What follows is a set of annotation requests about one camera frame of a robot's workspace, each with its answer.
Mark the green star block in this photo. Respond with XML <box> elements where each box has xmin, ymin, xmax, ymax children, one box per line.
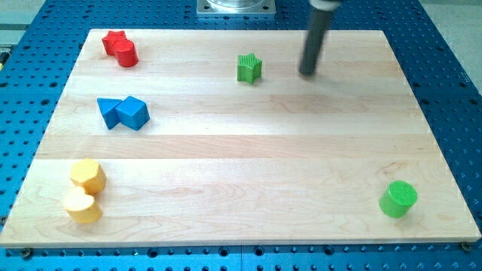
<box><xmin>236</xmin><ymin>53</ymin><xmax>262</xmax><ymax>84</ymax></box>

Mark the red star block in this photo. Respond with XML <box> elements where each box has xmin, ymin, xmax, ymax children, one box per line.
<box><xmin>102</xmin><ymin>30</ymin><xmax>127</xmax><ymax>56</ymax></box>

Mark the wooden board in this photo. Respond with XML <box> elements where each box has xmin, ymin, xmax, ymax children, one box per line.
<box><xmin>1</xmin><ymin>29</ymin><xmax>480</xmax><ymax>248</ymax></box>

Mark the blue cube block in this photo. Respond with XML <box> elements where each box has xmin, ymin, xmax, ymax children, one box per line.
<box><xmin>115</xmin><ymin>96</ymin><xmax>150</xmax><ymax>130</ymax></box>

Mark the blue triangle block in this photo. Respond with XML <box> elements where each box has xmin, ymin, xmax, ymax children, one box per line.
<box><xmin>97</xmin><ymin>98</ymin><xmax>122</xmax><ymax>129</ymax></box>

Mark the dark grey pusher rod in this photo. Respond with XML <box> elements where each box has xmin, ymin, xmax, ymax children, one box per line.
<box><xmin>298</xmin><ymin>8</ymin><xmax>334</xmax><ymax>76</ymax></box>

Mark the red cylinder block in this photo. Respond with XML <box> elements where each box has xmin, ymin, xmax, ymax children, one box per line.
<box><xmin>113</xmin><ymin>39</ymin><xmax>139</xmax><ymax>68</ymax></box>

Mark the white rod collar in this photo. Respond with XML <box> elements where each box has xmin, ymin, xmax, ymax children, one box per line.
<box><xmin>309</xmin><ymin>0</ymin><xmax>342</xmax><ymax>12</ymax></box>

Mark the yellow hexagon block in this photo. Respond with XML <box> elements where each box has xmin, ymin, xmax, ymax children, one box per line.
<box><xmin>69</xmin><ymin>158</ymin><xmax>106</xmax><ymax>194</ymax></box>

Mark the green cylinder block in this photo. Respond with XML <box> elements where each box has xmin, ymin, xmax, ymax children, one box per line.
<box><xmin>379</xmin><ymin>180</ymin><xmax>418</xmax><ymax>218</ymax></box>

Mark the yellow heart block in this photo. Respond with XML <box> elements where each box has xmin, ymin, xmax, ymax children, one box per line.
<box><xmin>64</xmin><ymin>186</ymin><xmax>102</xmax><ymax>224</ymax></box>

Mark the blue perforated table plate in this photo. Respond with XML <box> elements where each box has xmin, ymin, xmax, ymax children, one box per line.
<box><xmin>1</xmin><ymin>1</ymin><xmax>481</xmax><ymax>270</ymax></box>

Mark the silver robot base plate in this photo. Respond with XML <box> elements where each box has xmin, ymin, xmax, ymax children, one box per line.
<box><xmin>197</xmin><ymin>0</ymin><xmax>276</xmax><ymax>16</ymax></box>

